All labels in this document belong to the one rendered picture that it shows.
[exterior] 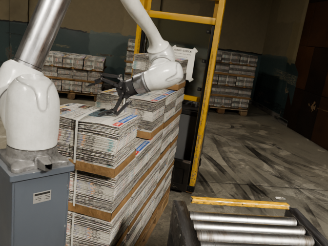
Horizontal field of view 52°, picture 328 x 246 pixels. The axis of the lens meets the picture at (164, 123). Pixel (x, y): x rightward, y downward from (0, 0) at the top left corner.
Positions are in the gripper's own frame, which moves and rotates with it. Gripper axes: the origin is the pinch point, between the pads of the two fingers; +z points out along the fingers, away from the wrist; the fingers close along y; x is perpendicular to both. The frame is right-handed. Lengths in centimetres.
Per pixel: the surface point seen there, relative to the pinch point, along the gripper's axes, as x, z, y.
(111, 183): -10.7, 1.9, 36.8
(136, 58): 107, 11, -20
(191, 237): -37, -34, 55
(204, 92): 159, -22, 25
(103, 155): -14.1, -1.2, 23.3
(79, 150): -14.0, 8.8, 18.2
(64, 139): -14.1, 13.9, 12.0
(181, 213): -23, -29, 52
